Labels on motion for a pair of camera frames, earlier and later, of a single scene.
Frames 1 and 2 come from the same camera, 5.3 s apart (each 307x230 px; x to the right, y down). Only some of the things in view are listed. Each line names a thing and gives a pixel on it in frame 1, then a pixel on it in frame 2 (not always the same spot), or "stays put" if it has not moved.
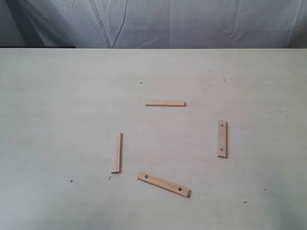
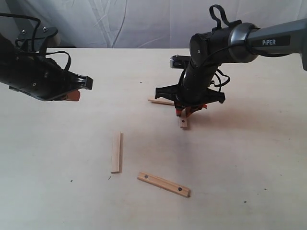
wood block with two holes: x=222 y=139 -> x=183 y=122
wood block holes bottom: x=153 y=179 stays put
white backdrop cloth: x=154 y=24 stays put
